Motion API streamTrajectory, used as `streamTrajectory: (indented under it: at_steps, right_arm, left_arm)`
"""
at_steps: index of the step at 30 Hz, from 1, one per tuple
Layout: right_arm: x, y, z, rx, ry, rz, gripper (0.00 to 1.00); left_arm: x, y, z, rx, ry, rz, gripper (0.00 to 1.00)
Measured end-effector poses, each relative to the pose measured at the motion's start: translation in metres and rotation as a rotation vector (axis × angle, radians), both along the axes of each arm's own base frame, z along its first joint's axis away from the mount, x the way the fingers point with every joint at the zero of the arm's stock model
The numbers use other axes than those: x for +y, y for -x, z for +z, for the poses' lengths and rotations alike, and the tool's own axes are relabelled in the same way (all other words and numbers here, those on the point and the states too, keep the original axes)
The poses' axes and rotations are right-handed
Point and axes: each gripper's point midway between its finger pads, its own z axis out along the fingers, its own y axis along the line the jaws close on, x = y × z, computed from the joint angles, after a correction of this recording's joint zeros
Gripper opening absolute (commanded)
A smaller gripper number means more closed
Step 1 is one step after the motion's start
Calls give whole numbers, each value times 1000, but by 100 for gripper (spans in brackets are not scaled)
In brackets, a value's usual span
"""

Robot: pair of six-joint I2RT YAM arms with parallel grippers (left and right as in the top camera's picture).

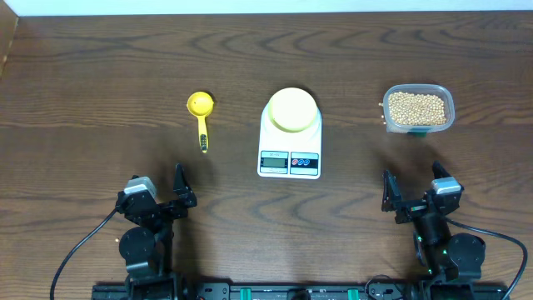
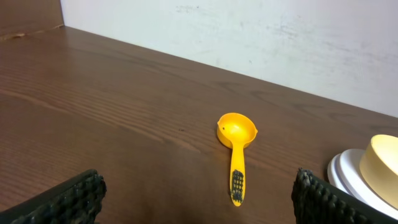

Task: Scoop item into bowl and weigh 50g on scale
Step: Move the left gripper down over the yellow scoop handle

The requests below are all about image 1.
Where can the white digital kitchen scale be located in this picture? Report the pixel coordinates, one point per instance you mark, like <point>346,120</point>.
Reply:
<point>293,155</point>

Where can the yellow plastic bowl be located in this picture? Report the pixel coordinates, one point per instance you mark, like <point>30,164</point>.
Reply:
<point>292,110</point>

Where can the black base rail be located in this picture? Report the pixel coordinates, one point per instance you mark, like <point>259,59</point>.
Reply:
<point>373,290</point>

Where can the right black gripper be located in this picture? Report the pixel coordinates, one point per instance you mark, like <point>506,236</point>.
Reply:
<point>391,202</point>

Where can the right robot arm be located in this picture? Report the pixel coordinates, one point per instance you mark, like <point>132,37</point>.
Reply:
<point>453,260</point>

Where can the yellow measuring scoop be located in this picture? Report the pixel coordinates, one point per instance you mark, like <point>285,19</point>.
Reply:
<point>200,105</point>

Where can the clear container of soybeans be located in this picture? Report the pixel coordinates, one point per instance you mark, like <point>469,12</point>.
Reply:
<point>418,109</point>

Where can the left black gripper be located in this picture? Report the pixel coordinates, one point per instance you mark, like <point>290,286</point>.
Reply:
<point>186,199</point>

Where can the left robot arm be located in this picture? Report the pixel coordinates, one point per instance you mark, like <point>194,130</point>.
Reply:
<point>147,248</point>

